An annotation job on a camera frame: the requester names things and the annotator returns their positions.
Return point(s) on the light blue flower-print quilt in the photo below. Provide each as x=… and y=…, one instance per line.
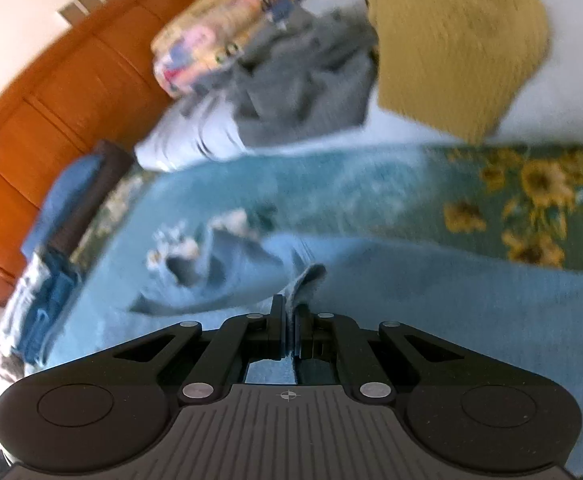
x=191, y=140

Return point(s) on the white folded garment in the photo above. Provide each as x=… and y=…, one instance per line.
x=23, y=290

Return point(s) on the dark blue folded garment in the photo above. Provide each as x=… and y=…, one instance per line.
x=51, y=300

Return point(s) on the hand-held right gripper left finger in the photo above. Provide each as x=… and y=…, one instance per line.
x=279, y=330

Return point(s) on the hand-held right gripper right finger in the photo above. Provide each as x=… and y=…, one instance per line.
x=304, y=340

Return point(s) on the colourful folded quilt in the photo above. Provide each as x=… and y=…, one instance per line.
x=201, y=45

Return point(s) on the floral green blue blanket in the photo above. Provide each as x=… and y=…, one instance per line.
x=346, y=190

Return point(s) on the wooden headboard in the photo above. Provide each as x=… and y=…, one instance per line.
x=71, y=85

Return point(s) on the grey garment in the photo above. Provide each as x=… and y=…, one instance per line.
x=296, y=95

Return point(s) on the light blue sweater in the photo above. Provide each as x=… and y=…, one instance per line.
x=446, y=310

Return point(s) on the mustard knitted sweater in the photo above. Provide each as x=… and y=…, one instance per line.
x=446, y=45

